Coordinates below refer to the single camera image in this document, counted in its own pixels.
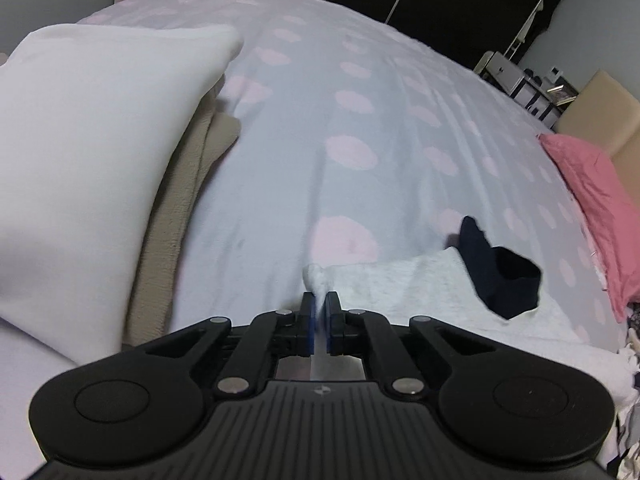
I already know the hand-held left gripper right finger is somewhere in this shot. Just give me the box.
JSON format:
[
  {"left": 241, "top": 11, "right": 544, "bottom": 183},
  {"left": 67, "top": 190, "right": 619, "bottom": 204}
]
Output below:
[{"left": 325, "top": 291, "right": 496, "bottom": 395}]

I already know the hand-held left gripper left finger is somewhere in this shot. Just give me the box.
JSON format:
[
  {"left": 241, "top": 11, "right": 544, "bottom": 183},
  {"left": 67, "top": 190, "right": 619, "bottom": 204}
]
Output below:
[{"left": 141, "top": 291, "right": 317, "bottom": 395}]

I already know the white fleece garment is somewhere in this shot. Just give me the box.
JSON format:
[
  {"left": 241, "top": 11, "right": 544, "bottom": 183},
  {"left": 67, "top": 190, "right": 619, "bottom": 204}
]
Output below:
[{"left": 301, "top": 246, "right": 632, "bottom": 411}]

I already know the navy blue garment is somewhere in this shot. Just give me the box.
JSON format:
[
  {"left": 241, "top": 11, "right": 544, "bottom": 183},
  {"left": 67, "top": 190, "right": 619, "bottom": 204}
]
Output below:
[{"left": 459, "top": 216, "right": 543, "bottom": 320}]

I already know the metal clothes rack pole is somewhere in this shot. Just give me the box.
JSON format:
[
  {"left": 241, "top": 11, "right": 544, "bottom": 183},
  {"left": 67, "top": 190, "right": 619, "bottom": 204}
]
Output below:
[{"left": 501, "top": 0, "right": 570, "bottom": 62}]

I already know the beige folded garment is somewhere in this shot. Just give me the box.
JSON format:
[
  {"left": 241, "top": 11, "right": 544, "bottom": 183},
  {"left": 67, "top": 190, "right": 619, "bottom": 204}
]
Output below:
[{"left": 124, "top": 76, "right": 242, "bottom": 350}]

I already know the polka dot bed sheet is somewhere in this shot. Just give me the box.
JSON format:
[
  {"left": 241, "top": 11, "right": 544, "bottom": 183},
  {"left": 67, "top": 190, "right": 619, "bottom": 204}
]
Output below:
[{"left": 0, "top": 0, "right": 640, "bottom": 480}]

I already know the white pillow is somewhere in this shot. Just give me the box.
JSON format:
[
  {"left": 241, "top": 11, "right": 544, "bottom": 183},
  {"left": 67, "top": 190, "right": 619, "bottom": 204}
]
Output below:
[{"left": 0, "top": 23, "right": 245, "bottom": 367}]

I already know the pink pillow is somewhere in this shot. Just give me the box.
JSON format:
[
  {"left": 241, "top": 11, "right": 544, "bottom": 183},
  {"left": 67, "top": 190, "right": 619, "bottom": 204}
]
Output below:
[{"left": 538, "top": 132, "right": 640, "bottom": 323}]

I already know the white printed cloth pile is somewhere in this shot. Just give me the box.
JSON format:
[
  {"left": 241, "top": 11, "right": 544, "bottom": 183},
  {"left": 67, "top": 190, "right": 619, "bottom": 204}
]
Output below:
[{"left": 612, "top": 300, "right": 640, "bottom": 480}]

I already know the white shelf unit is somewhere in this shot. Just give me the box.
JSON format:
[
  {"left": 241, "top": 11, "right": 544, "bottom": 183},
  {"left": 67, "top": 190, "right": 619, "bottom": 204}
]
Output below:
[{"left": 479, "top": 50, "right": 582, "bottom": 130}]

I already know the beige headboard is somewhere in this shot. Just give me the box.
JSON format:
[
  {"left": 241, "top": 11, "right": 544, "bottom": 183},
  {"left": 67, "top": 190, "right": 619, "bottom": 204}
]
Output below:
[{"left": 554, "top": 71, "right": 640, "bottom": 192}]

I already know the dark wardrobe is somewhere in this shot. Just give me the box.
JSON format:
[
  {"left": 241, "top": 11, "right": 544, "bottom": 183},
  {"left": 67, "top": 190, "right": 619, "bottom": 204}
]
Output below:
[{"left": 289, "top": 0, "right": 568, "bottom": 72}]

